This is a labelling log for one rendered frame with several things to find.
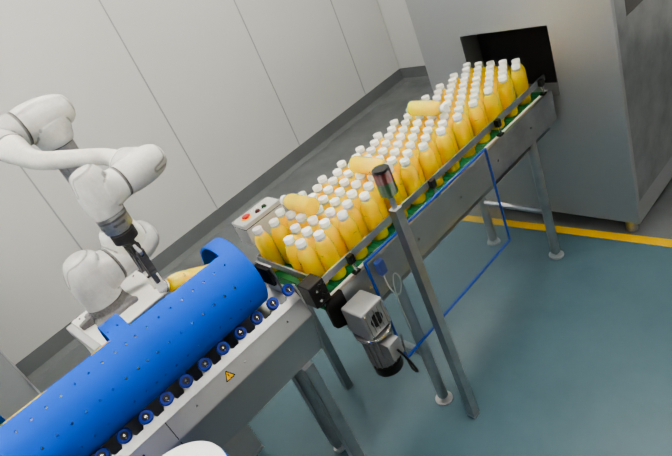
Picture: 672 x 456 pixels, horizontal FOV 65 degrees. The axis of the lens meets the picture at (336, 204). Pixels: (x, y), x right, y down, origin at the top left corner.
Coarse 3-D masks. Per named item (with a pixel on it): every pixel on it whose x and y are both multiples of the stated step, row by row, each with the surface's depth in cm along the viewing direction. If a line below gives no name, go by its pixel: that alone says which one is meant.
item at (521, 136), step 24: (552, 96) 265; (528, 120) 254; (552, 120) 268; (504, 144) 243; (528, 144) 257; (504, 168) 246; (552, 216) 282; (552, 240) 288; (360, 264) 197; (336, 288) 190; (360, 288) 195; (336, 312) 189; (432, 360) 230
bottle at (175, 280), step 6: (186, 270) 174; (192, 270) 175; (198, 270) 175; (174, 276) 171; (180, 276) 171; (186, 276) 172; (192, 276) 173; (168, 282) 170; (174, 282) 170; (180, 282) 170; (168, 288) 169; (174, 288) 170
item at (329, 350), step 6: (270, 234) 227; (318, 318) 251; (318, 324) 251; (324, 330) 254; (324, 336) 254; (324, 342) 255; (330, 342) 258; (324, 348) 258; (330, 348) 258; (330, 354) 259; (336, 354) 261; (330, 360) 262; (336, 360) 262; (336, 366) 262; (342, 366) 265; (336, 372) 266; (342, 372) 265; (342, 378) 266; (348, 378) 269; (342, 384) 271; (348, 384) 269
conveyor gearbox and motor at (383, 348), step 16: (352, 304) 186; (368, 304) 183; (352, 320) 185; (368, 320) 181; (384, 320) 187; (368, 336) 183; (384, 336) 185; (368, 352) 193; (384, 352) 188; (400, 352) 186; (384, 368) 194; (400, 368) 195; (416, 368) 193
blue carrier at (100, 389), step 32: (224, 256) 174; (192, 288) 167; (224, 288) 170; (256, 288) 176; (160, 320) 160; (192, 320) 163; (224, 320) 170; (96, 352) 152; (128, 352) 154; (160, 352) 157; (192, 352) 164; (64, 384) 146; (96, 384) 148; (128, 384) 152; (160, 384) 160; (0, 416) 155; (32, 416) 141; (64, 416) 143; (96, 416) 147; (128, 416) 155; (0, 448) 136; (32, 448) 138; (64, 448) 143; (96, 448) 152
